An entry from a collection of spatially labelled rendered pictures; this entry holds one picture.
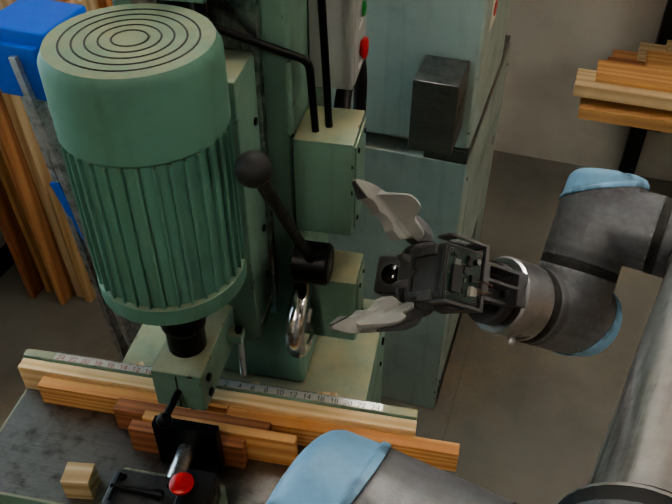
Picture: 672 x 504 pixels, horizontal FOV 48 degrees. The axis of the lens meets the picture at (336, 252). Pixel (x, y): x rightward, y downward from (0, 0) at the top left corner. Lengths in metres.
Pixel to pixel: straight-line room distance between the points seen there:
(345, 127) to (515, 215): 2.08
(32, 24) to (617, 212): 1.25
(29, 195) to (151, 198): 1.74
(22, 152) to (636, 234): 1.91
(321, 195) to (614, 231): 0.38
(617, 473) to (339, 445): 0.18
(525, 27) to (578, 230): 2.27
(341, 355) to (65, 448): 0.49
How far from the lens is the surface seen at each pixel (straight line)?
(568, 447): 2.31
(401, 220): 0.79
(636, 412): 0.58
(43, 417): 1.23
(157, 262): 0.82
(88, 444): 1.18
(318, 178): 1.00
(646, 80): 2.72
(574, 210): 0.91
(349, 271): 1.10
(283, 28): 0.92
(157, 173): 0.75
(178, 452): 1.06
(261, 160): 0.68
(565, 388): 2.44
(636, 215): 0.90
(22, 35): 1.72
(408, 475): 0.44
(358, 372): 1.34
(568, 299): 0.88
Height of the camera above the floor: 1.82
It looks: 41 degrees down
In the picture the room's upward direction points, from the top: straight up
